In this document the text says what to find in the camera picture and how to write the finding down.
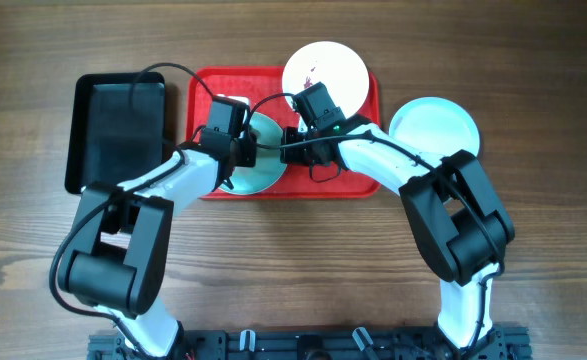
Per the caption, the red plastic tray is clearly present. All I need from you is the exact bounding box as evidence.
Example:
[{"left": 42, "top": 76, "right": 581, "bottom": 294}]
[{"left": 185, "top": 66, "right": 381, "bottom": 200}]

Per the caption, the black mounting rail base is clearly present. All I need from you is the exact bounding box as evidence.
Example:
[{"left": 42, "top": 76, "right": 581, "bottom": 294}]
[{"left": 86, "top": 322, "right": 531, "bottom": 360}]

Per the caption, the black plastic tray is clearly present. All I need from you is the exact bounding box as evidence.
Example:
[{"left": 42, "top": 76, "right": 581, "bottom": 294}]
[{"left": 64, "top": 72, "right": 170, "bottom": 195}]

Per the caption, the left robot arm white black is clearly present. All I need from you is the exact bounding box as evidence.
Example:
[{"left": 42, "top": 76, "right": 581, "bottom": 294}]
[{"left": 49, "top": 96, "right": 250, "bottom": 359}]

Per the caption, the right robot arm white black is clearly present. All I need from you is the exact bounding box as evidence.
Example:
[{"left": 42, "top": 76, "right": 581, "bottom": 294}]
[{"left": 281, "top": 83, "right": 515, "bottom": 358}]

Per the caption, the white plate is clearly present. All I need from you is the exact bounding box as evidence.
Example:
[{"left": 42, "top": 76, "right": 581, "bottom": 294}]
[{"left": 282, "top": 41, "right": 370, "bottom": 117}]

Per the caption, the light green plate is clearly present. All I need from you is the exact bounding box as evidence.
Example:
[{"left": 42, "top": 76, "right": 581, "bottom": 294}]
[{"left": 220, "top": 112, "right": 287, "bottom": 195}]

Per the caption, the light blue plate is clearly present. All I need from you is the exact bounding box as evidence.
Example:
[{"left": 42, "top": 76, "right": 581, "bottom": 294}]
[{"left": 388, "top": 97, "right": 481, "bottom": 156}]

